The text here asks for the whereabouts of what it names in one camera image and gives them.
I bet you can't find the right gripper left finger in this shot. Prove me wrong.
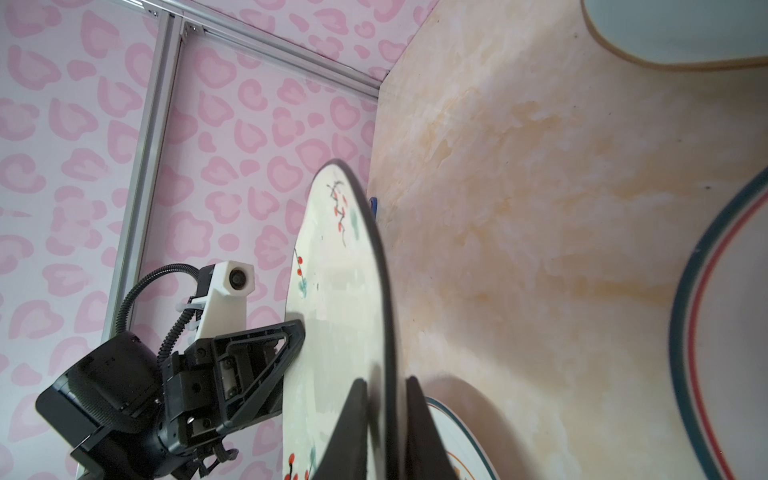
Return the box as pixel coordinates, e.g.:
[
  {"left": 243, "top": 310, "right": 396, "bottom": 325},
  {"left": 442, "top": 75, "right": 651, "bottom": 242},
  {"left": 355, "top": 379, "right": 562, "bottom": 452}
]
[{"left": 312, "top": 378, "right": 368, "bottom": 480}]

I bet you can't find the cream plate with red berries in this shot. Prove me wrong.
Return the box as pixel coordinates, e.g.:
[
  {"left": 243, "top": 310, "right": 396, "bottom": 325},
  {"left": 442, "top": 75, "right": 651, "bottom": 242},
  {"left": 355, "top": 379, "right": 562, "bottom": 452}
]
[{"left": 282, "top": 159, "right": 402, "bottom": 479}]

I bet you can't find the large orange sunburst plate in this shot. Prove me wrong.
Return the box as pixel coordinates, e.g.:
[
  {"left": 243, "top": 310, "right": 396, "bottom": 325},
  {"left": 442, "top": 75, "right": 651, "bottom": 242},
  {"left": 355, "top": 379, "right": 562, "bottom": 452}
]
[{"left": 426, "top": 397, "right": 499, "bottom": 480}]

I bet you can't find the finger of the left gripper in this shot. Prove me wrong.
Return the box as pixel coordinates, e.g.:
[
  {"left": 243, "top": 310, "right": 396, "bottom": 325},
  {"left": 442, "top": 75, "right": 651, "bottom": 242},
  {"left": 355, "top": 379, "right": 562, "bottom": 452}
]
[{"left": 211, "top": 319, "right": 305, "bottom": 435}]

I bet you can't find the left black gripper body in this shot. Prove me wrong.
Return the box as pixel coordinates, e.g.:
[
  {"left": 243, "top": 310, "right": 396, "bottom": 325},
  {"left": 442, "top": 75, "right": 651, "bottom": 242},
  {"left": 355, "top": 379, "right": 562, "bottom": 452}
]
[{"left": 158, "top": 338, "right": 227, "bottom": 456}]

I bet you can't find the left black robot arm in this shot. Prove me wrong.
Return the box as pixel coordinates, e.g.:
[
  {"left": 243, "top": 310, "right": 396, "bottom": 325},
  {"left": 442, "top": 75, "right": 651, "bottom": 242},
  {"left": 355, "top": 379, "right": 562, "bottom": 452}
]
[{"left": 35, "top": 320, "right": 305, "bottom": 479}]

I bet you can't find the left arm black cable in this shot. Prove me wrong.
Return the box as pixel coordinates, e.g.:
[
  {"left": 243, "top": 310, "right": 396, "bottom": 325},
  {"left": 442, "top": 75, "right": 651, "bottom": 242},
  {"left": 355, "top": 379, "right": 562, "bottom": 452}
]
[{"left": 113, "top": 262, "right": 202, "bottom": 367}]

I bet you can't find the dark green rimmed plate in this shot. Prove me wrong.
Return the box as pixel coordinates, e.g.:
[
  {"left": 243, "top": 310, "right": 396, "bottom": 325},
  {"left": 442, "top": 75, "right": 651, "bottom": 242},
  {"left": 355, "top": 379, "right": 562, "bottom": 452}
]
[{"left": 668, "top": 171, "right": 767, "bottom": 479}]

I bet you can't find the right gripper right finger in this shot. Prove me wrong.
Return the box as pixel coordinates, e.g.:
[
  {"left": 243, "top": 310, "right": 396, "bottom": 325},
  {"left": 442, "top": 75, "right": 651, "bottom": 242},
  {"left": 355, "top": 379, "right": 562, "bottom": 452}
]
[{"left": 404, "top": 376, "right": 457, "bottom": 480}]

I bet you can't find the teal flower plate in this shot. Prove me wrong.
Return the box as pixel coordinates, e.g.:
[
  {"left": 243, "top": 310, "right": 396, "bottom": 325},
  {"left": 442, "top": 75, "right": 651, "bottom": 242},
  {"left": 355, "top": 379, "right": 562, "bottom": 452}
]
[{"left": 580, "top": 0, "right": 767, "bottom": 71}]

